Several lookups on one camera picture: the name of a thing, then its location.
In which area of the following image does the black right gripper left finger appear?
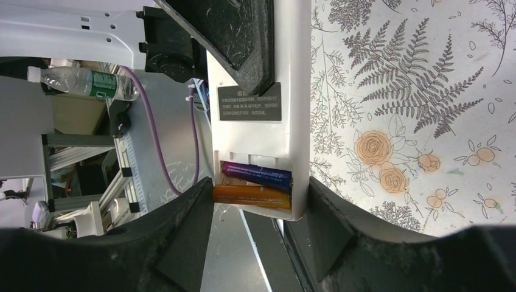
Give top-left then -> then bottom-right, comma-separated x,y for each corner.
1,177 -> 214,291

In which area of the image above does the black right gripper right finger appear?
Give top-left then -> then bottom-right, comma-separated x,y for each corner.
284,178 -> 515,291

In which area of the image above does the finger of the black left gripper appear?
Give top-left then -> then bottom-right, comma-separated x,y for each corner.
157,0 -> 275,95

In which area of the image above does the blue purple battery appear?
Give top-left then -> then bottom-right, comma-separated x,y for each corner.
221,161 -> 293,192

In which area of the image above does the orange battery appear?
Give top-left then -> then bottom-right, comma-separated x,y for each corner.
212,185 -> 291,209

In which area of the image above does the white remote control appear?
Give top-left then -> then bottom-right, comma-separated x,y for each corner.
207,1 -> 312,221

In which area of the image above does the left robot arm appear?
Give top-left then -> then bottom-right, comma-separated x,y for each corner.
1,1 -> 275,95

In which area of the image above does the plastic water bottle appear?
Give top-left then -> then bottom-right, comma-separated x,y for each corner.
27,66 -> 140,102

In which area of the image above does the floral table mat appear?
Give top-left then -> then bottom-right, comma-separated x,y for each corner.
310,1 -> 515,236

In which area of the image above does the white cable duct rail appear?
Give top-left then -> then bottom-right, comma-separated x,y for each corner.
114,133 -> 148,215

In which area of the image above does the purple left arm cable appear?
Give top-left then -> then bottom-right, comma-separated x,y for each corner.
119,64 -> 203,197

